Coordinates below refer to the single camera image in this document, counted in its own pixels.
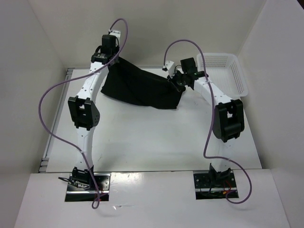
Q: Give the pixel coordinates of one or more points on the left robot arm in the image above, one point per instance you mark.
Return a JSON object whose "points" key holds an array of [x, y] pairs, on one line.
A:
{"points": [[83, 110]]}

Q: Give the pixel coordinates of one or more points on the white plastic basket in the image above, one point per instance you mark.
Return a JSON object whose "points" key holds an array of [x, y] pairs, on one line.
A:
{"points": [[225, 73]]}

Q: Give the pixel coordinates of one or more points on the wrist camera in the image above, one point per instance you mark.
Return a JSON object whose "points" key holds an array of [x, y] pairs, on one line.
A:
{"points": [[169, 66], [116, 33]]}

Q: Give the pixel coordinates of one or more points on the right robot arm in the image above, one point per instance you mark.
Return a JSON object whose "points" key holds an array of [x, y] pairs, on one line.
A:
{"points": [[227, 114]]}

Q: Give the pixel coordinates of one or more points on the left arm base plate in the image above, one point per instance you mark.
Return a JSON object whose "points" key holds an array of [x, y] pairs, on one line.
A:
{"points": [[79, 192]]}

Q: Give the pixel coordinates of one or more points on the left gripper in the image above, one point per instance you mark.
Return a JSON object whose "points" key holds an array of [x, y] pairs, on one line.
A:
{"points": [[116, 60]]}

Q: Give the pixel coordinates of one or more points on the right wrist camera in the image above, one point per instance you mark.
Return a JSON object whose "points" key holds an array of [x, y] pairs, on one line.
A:
{"points": [[169, 66]]}

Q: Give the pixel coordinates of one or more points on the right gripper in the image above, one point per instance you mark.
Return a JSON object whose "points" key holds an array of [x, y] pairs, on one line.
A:
{"points": [[172, 81]]}

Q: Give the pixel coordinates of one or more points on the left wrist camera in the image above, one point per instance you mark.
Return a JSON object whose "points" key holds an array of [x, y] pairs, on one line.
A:
{"points": [[116, 33]]}

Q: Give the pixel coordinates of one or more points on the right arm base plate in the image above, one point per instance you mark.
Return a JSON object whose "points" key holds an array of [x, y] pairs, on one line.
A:
{"points": [[206, 189]]}

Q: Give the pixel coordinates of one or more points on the black shorts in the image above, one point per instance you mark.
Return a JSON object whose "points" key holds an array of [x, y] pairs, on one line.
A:
{"points": [[127, 83]]}

